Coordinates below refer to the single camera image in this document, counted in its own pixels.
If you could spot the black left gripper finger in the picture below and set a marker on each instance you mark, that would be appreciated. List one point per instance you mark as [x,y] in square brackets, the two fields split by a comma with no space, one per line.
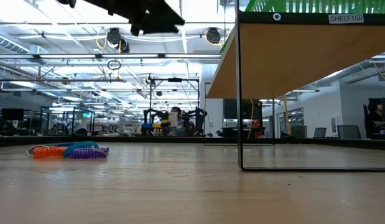
[164,18]

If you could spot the blue rubber band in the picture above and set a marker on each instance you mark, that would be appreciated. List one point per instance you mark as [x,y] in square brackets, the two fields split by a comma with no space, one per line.
[60,143]
[83,144]

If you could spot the black background robot arm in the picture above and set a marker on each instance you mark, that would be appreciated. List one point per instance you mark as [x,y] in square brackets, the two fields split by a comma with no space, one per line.
[200,115]
[148,115]

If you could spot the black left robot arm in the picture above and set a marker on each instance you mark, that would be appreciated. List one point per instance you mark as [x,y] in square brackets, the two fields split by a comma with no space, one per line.
[95,3]

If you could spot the grey office chair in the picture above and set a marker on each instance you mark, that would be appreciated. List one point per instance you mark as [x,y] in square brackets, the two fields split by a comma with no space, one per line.
[319,133]
[299,132]
[349,132]

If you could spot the white background box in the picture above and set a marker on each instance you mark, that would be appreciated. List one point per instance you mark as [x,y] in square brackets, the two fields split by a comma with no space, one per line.
[173,119]

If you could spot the green plastic basket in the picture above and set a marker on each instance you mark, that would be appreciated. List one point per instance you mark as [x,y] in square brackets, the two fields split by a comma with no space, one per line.
[267,6]

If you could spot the black large monitor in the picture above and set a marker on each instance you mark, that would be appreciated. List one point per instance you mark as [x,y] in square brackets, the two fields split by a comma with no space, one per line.
[232,109]

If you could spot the purple coil band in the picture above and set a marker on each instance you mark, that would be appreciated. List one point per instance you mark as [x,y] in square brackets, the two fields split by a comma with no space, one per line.
[86,153]

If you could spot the yellow pole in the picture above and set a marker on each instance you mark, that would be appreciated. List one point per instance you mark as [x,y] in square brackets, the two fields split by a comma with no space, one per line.
[286,115]

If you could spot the orange coil band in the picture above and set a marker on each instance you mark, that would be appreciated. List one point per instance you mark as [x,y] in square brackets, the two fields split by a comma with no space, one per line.
[49,152]

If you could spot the white shelf label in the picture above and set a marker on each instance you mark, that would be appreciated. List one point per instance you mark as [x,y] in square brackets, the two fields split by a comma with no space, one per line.
[346,18]

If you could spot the black gantry frame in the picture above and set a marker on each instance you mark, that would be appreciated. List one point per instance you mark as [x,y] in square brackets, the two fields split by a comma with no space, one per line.
[175,80]

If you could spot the wooden shelf black frame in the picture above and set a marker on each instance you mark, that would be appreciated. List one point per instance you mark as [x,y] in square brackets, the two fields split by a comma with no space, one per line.
[288,56]

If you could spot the black aluminium table frame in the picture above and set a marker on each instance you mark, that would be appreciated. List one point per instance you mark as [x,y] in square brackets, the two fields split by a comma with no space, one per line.
[12,141]

